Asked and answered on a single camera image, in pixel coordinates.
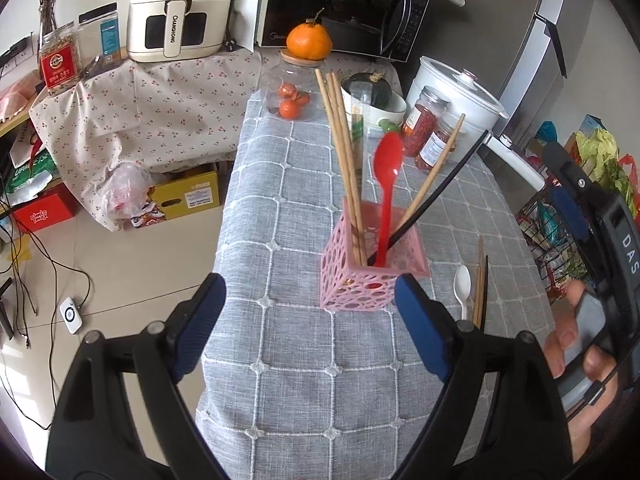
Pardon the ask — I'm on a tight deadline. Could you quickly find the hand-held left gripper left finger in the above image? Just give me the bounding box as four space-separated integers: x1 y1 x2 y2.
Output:
45 272 227 480

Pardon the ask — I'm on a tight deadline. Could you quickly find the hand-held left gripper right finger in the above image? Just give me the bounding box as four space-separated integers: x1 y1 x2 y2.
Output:
395 274 573 480

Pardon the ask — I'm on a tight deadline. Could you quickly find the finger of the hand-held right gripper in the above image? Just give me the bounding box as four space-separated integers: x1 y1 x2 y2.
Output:
552 190 591 243
541 141 603 201

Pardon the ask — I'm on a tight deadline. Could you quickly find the white plastic spoon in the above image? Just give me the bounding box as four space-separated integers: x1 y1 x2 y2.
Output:
452 265 472 322

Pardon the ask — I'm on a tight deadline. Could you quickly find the wooden chopstick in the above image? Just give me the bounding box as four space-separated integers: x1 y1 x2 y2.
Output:
334 72 368 261
395 112 467 233
325 74 366 263
314 69 363 266
472 236 485 328

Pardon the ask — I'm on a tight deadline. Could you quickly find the pink perforated utensil holder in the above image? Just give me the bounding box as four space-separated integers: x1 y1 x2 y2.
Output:
320 197 431 313

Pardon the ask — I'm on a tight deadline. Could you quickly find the black chopstick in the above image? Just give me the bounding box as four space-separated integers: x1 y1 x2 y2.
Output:
367 130 490 266

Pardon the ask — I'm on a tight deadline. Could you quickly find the red plastic spoon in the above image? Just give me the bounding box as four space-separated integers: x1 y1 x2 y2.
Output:
372 131 404 267

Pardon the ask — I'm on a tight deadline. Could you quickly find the person's right hand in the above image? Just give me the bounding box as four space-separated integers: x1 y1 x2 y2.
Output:
544 279 626 463

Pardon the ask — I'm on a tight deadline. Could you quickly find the napa cabbage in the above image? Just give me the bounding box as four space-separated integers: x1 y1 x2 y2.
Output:
575 129 626 196

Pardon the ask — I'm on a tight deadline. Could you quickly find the green leafy celery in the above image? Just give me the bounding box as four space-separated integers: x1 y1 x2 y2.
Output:
602 160 640 213

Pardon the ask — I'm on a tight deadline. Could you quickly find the white round charger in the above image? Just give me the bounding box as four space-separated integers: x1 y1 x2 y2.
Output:
59 296 83 336

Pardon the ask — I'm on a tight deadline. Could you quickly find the yellow cardboard box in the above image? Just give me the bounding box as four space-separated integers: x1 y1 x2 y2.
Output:
122 162 222 228

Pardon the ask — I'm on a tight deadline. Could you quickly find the labelled spice jar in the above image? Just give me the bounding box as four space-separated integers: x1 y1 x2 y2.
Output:
414 112 466 171

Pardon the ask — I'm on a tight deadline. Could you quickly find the grey refrigerator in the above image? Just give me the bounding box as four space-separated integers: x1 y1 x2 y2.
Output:
495 0 573 153

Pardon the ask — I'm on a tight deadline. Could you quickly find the jar of red berries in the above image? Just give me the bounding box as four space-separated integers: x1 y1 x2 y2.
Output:
401 86 451 157

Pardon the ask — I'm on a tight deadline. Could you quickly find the pink plastic bag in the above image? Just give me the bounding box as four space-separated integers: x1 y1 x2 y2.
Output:
102 162 156 221

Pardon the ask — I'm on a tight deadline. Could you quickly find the white electric pot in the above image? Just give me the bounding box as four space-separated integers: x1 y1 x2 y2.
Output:
405 56 546 192

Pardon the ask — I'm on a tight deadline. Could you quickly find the grey checkered tablecloth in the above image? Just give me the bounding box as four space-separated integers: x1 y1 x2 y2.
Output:
195 91 556 480

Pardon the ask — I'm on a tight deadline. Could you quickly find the white bowl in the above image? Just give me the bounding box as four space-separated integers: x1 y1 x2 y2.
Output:
345 91 407 126

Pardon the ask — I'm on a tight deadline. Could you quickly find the red cardboard box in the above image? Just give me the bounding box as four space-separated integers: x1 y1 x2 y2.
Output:
10 182 78 233

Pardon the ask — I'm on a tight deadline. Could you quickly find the dark green squash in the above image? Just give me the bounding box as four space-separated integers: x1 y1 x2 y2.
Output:
341 71 393 110

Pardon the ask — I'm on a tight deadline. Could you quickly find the white floral tablecloth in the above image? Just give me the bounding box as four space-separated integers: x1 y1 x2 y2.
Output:
29 49 406 233

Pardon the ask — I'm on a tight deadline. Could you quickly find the green packet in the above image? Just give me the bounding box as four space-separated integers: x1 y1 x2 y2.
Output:
7 147 56 193

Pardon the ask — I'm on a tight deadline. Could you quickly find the glass jar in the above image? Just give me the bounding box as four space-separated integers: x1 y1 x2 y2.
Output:
260 50 326 121

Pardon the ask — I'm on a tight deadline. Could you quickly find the wooden shelf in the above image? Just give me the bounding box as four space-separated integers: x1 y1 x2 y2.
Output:
0 105 36 137

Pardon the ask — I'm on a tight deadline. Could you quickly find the black microwave oven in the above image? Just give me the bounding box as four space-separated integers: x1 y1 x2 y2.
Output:
254 0 431 63

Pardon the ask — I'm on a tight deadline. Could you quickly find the large orange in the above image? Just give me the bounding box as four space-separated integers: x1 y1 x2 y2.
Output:
286 7 333 60

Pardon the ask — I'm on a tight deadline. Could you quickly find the red label jar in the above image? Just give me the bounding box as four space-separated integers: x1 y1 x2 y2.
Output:
39 22 83 97

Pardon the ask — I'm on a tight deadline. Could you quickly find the blue label container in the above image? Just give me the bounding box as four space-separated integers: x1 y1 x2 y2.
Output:
77 2 123 68

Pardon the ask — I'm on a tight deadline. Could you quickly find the black wire rack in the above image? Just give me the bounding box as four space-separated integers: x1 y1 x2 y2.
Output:
515 195 601 306

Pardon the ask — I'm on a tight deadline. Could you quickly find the black floor cable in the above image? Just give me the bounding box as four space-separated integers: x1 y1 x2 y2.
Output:
0 200 96 351

